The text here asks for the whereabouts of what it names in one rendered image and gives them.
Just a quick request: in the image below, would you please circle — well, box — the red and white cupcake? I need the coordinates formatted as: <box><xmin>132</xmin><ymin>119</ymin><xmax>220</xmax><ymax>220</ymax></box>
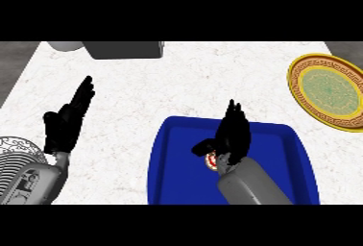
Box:
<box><xmin>204</xmin><ymin>152</ymin><xmax>220</xmax><ymax>172</ymax></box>

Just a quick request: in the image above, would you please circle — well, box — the pale grey round container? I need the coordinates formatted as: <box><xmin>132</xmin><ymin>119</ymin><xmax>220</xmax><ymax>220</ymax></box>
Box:
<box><xmin>48</xmin><ymin>41</ymin><xmax>88</xmax><ymax>52</ymax></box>

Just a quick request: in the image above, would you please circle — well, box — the dark grey box appliance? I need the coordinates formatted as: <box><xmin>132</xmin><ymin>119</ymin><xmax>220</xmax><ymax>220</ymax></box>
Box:
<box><xmin>83</xmin><ymin>41</ymin><xmax>166</xmax><ymax>61</ymax></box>

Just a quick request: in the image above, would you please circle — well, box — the yellow ornate plate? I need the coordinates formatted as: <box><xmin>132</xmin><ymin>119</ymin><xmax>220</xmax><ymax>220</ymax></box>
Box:
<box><xmin>287</xmin><ymin>53</ymin><xmax>363</xmax><ymax>133</ymax></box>

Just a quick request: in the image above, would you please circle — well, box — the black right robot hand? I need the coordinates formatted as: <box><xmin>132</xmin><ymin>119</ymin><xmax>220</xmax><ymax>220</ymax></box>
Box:
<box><xmin>191</xmin><ymin>98</ymin><xmax>253</xmax><ymax>167</ymax></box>

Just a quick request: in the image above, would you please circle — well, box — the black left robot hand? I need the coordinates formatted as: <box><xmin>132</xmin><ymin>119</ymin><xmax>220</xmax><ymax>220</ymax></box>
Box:
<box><xmin>43</xmin><ymin>75</ymin><xmax>97</xmax><ymax>155</ymax></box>

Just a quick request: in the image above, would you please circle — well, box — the blue tray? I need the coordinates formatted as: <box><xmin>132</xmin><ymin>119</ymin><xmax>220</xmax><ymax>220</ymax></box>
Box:
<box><xmin>147</xmin><ymin>115</ymin><xmax>322</xmax><ymax>206</ymax></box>

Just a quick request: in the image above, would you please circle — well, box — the white patterned ribbed bowl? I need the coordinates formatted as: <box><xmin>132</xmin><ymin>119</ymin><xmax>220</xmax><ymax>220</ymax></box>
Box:
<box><xmin>0</xmin><ymin>135</ymin><xmax>51</xmax><ymax>200</ymax></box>

